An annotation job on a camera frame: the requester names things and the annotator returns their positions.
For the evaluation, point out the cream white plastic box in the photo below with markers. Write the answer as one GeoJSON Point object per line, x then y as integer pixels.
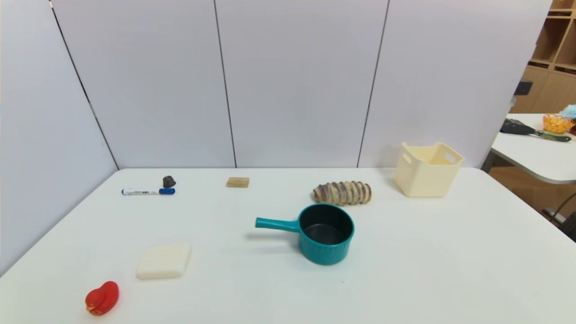
{"type": "Point", "coordinates": [423, 180]}

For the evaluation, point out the small wooden block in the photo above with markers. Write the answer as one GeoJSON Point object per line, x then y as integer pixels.
{"type": "Point", "coordinates": [237, 182]}

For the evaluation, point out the striped brown seashell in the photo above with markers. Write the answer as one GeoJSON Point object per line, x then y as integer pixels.
{"type": "Point", "coordinates": [342, 193]}

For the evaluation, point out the small dark grey cap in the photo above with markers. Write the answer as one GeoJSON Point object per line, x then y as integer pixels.
{"type": "Point", "coordinates": [168, 182]}

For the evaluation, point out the blue white marker pen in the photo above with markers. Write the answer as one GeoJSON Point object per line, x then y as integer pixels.
{"type": "Point", "coordinates": [144, 191]}

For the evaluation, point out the white square soap pad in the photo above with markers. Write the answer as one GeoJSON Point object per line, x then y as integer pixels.
{"type": "Point", "coordinates": [164, 261]}

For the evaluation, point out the red rubber duck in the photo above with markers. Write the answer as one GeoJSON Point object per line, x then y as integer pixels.
{"type": "Point", "coordinates": [102, 299]}

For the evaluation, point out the white side table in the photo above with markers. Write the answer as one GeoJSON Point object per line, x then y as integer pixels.
{"type": "Point", "coordinates": [531, 153]}

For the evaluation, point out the black partition clamp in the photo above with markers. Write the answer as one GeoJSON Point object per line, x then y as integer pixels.
{"type": "Point", "coordinates": [524, 87]}

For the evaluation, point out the wooden shelf cabinet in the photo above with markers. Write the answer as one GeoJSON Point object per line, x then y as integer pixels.
{"type": "Point", "coordinates": [546, 90]}

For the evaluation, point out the light blue cloth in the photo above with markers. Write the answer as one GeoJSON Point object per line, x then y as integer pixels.
{"type": "Point", "coordinates": [569, 111]}

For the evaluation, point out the black chair base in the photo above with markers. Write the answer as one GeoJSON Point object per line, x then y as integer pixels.
{"type": "Point", "coordinates": [571, 227]}

